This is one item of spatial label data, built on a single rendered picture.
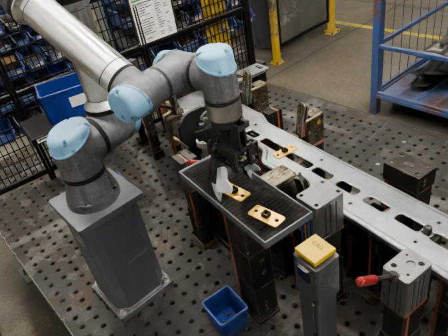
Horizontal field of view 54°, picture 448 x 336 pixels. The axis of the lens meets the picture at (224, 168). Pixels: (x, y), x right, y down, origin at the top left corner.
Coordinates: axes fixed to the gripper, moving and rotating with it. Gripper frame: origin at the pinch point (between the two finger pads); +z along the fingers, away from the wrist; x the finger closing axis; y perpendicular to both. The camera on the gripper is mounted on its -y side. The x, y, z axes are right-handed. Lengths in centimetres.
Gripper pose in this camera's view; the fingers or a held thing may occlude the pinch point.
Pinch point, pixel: (233, 185)
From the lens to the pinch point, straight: 107.9
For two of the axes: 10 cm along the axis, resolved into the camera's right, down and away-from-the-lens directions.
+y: 6.9, 3.3, -6.5
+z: 1.6, 8.0, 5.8
